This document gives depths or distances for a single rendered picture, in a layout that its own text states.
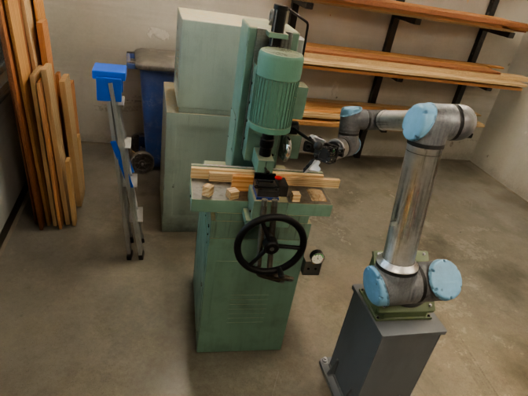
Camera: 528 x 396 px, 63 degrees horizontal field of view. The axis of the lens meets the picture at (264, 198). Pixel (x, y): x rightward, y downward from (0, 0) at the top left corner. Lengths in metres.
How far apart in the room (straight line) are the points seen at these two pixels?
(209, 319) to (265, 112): 1.03
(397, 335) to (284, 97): 1.04
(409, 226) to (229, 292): 0.92
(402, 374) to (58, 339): 1.64
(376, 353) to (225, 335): 0.75
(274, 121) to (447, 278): 0.87
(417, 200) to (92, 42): 3.22
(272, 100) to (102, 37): 2.59
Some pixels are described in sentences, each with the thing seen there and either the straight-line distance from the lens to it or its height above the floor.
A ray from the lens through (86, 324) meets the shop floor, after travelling 2.49.
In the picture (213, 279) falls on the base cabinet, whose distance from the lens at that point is 1.99.
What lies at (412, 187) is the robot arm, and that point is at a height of 1.21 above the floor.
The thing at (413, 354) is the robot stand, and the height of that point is 0.40.
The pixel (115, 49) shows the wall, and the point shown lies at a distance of 4.09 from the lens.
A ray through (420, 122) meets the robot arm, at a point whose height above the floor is 1.42.
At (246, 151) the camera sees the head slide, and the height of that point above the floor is 1.01.
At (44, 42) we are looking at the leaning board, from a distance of 3.12.
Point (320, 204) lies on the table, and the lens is 1.85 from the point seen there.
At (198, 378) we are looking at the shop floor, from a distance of 2.24.
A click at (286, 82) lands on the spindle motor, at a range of 1.67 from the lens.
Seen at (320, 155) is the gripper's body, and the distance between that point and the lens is 1.79.
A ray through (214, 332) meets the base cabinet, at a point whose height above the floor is 0.14.
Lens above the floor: 1.78
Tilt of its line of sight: 29 degrees down
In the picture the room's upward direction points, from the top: 10 degrees clockwise
